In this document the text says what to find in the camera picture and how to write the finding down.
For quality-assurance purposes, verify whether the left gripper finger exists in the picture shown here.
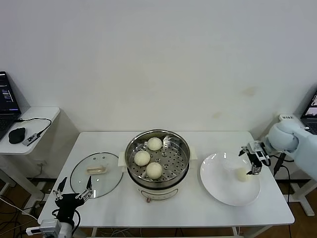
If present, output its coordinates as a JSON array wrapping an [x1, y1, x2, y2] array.
[[75, 175, 94, 200], [53, 177, 68, 201]]

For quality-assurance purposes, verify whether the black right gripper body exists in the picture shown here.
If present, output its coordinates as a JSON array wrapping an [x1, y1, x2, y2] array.
[[249, 153, 264, 174]]

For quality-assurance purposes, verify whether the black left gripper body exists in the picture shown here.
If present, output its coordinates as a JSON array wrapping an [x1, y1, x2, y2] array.
[[54, 193, 87, 222]]

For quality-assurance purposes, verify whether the round glass pot lid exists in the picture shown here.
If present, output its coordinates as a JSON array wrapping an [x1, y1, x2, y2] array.
[[70, 152, 124, 199]]

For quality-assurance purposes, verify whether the white steamed baozi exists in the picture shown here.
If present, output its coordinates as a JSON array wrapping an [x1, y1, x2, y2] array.
[[148, 137, 163, 151], [146, 162, 163, 180], [234, 167, 251, 181], [134, 151, 152, 166]]

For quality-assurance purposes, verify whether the stainless steel steamer basket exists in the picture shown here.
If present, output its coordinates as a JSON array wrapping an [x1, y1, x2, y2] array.
[[118, 128, 199, 183]]

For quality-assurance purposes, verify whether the white round plate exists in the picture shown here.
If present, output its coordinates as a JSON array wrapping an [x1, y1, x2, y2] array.
[[200, 152, 262, 206]]

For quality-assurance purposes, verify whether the white side table with label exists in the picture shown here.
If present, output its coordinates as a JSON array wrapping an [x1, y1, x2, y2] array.
[[257, 114, 317, 218]]

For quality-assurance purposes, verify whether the grey usb hub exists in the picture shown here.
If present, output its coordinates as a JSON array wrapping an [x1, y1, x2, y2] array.
[[22, 132, 42, 146]]

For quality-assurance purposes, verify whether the black computer mouse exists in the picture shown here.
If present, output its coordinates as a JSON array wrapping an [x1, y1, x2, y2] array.
[[8, 126, 27, 144]]

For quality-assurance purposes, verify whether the cream electric cooker pot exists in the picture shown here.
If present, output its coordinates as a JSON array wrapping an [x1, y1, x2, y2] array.
[[119, 158, 196, 204]]

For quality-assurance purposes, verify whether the white side table with mouse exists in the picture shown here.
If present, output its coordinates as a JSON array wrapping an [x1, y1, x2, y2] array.
[[0, 106, 61, 209]]

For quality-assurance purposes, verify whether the black laptop with dark screen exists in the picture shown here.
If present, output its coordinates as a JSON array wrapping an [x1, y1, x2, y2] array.
[[0, 71, 22, 141]]

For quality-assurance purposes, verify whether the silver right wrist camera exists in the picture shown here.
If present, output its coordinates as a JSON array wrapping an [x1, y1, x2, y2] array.
[[247, 140, 270, 161]]

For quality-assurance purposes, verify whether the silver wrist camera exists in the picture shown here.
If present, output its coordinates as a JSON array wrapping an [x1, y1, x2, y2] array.
[[26, 219, 61, 236], [247, 140, 270, 161]]

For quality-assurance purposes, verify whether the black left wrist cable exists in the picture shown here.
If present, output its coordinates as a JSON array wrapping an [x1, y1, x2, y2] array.
[[51, 208, 81, 235]]

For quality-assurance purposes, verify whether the black cable with adapter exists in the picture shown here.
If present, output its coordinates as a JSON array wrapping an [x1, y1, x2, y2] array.
[[273, 151, 295, 206]]

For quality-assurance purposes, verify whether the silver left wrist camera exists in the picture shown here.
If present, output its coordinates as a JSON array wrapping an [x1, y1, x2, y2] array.
[[26, 219, 61, 236]]

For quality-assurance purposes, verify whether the white floor cable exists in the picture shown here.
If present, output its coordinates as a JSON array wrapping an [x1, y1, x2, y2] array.
[[0, 195, 38, 220]]

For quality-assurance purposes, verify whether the black floor cable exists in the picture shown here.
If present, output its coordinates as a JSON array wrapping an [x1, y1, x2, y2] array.
[[0, 193, 28, 238]]

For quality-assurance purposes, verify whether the black hub cable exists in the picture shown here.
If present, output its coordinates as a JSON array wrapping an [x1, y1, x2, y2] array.
[[15, 117, 53, 136]]

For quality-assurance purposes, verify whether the laptop showing camera views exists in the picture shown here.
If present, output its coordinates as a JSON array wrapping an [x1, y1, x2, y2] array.
[[300, 90, 317, 136]]

